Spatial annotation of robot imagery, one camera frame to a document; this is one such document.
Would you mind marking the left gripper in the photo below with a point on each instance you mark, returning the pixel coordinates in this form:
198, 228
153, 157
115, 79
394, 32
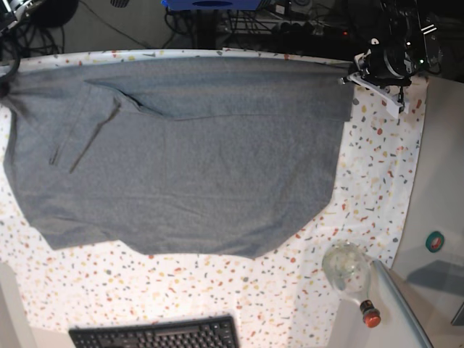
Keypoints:
385, 63

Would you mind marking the grey t-shirt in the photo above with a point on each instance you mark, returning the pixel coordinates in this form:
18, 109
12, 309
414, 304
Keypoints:
201, 155

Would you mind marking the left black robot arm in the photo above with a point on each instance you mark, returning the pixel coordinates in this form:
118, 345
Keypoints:
410, 46

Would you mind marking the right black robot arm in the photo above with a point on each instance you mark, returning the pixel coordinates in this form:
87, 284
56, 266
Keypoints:
12, 14

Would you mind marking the black power strip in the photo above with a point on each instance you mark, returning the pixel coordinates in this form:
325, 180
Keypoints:
311, 28

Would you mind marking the green tape roll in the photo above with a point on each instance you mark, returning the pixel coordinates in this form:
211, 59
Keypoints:
435, 241

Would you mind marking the clear glass bottle orange cap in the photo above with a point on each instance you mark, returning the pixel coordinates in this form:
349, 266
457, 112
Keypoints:
348, 270

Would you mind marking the blue box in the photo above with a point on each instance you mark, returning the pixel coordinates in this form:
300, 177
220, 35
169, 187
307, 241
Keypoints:
180, 5

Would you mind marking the terrazzo pattern tablecloth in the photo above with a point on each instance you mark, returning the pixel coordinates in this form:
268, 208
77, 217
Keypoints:
279, 299

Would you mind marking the black keyboard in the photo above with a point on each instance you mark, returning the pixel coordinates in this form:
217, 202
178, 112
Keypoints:
208, 332

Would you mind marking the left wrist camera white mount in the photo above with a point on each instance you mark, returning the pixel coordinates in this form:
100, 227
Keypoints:
395, 103

